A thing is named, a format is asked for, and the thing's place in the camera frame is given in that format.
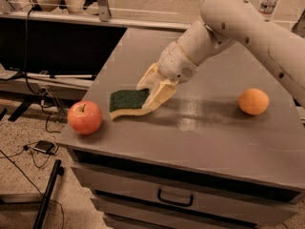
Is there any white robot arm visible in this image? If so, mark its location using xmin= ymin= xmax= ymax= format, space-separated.
xmin=137 ymin=0 xmax=305 ymax=112

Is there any right metal window post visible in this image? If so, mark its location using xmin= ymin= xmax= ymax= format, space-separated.
xmin=292 ymin=10 xmax=305 ymax=37

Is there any green and yellow sponge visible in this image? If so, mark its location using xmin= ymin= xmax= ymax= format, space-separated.
xmin=110 ymin=89 xmax=151 ymax=119

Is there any black floor cable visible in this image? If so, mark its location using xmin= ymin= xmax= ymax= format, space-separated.
xmin=0 ymin=140 xmax=66 ymax=229

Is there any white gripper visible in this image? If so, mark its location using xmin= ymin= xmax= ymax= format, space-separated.
xmin=136 ymin=41 xmax=198 ymax=112

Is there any clear plastic water bottle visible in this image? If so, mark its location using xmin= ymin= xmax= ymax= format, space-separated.
xmin=258 ymin=0 xmax=278 ymax=19

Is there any black hanging cable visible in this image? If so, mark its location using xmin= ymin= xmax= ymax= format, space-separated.
xmin=22 ymin=7 xmax=49 ymax=97

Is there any grey drawer cabinet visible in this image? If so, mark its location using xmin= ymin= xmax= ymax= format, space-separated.
xmin=55 ymin=27 xmax=305 ymax=229

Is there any left metal window post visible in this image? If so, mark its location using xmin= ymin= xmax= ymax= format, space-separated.
xmin=97 ymin=0 xmax=111 ymax=22

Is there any black drawer handle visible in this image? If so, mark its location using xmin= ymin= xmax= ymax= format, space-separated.
xmin=157 ymin=188 xmax=193 ymax=208

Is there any red apple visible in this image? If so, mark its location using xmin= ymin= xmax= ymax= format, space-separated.
xmin=68 ymin=100 xmax=103 ymax=135

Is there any orange fruit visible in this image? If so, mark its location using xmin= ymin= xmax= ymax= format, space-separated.
xmin=238 ymin=89 xmax=270 ymax=115

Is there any black metal stand leg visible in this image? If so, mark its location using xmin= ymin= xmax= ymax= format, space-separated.
xmin=32 ymin=159 xmax=64 ymax=229

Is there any metal window post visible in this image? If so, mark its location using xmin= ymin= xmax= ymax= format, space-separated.
xmin=292 ymin=10 xmax=305 ymax=37
xmin=97 ymin=0 xmax=111 ymax=22

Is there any black power adapter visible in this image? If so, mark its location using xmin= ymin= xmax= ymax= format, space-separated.
xmin=33 ymin=140 xmax=54 ymax=154

